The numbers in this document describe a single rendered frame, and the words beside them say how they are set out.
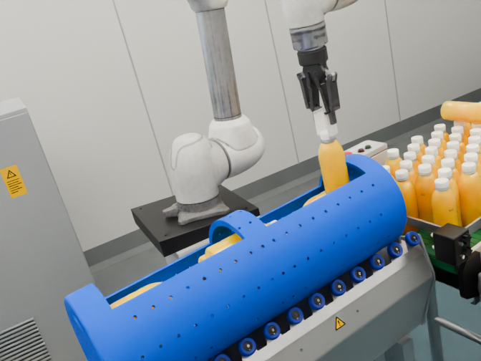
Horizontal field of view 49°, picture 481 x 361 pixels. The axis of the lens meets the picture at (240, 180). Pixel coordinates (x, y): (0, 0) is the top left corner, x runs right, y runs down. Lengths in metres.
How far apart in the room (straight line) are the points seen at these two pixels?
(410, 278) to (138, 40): 2.86
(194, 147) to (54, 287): 1.33
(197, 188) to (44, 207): 1.09
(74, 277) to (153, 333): 1.71
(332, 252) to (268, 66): 3.15
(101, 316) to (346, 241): 0.62
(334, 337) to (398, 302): 0.24
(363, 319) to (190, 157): 0.74
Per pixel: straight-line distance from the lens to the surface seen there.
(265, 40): 4.35
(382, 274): 1.55
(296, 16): 1.33
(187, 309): 1.17
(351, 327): 1.50
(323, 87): 1.38
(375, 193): 1.44
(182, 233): 1.74
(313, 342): 1.43
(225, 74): 1.85
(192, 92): 4.11
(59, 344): 2.99
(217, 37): 1.83
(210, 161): 1.79
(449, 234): 1.56
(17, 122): 2.59
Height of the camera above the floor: 1.78
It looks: 21 degrees down
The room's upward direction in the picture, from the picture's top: 14 degrees counter-clockwise
